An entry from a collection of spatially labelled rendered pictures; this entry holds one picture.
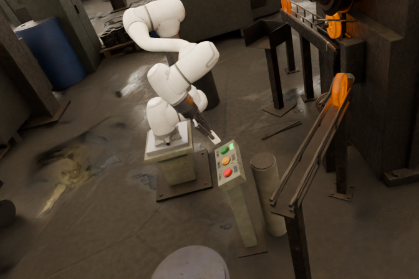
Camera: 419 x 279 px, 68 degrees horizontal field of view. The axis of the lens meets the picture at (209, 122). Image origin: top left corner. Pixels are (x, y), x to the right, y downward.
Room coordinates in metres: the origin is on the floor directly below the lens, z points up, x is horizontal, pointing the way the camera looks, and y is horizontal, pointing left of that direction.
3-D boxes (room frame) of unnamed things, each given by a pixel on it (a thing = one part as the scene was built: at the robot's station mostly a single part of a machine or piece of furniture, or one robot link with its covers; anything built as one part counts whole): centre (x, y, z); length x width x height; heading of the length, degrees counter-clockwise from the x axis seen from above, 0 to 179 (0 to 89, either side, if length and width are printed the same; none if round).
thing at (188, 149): (1.71, 0.30, 0.33); 0.32 x 0.32 x 0.04; 86
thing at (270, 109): (2.17, -0.60, 0.36); 0.26 x 0.20 x 0.72; 28
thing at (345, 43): (1.39, -0.81, 0.68); 0.11 x 0.08 x 0.24; 83
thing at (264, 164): (1.06, -0.18, 0.26); 0.12 x 0.12 x 0.52
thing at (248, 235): (1.04, -0.02, 0.31); 0.24 x 0.16 x 0.62; 173
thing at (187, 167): (1.71, 0.30, 0.16); 0.40 x 0.40 x 0.31; 86
